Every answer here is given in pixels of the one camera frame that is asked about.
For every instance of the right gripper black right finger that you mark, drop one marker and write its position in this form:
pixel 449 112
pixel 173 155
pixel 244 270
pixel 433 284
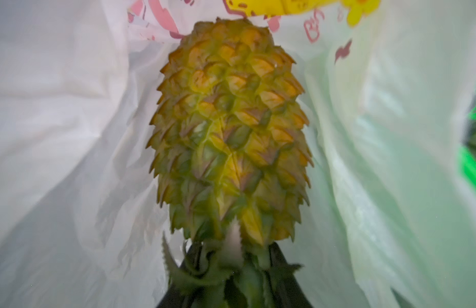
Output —
pixel 285 288

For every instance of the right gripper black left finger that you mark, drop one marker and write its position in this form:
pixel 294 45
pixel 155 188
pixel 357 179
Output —
pixel 192 264

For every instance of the green pineapple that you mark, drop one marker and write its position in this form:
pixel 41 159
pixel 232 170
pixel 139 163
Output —
pixel 230 157

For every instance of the white bunny print plastic bag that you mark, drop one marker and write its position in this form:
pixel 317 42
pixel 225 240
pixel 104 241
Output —
pixel 390 94

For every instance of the green plastic basket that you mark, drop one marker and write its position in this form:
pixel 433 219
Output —
pixel 473 154

